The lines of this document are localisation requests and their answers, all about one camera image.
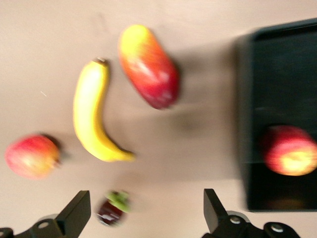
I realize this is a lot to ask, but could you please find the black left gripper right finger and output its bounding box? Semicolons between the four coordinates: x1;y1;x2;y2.
202;188;301;238

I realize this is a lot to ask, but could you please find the red apple right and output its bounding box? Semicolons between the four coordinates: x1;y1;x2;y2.
4;133;62;180

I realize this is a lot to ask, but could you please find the black rectangular plastic box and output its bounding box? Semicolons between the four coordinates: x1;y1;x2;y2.
231;17;317;213

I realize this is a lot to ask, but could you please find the small red apple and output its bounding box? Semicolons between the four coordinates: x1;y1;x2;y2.
262;125;317;177

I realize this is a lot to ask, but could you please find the dark purple mangosteen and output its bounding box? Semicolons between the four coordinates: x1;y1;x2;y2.
96;190;132;227

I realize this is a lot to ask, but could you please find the yellow banana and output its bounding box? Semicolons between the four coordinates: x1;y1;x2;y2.
73;57;137;163

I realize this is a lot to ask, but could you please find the brown table cover sheet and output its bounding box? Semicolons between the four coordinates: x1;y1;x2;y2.
0;0;317;238

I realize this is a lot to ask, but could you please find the red yellow mango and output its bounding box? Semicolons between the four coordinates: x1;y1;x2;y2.
118;24;180;110

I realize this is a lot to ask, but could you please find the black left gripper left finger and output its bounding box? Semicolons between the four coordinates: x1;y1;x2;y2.
0;190;91;238

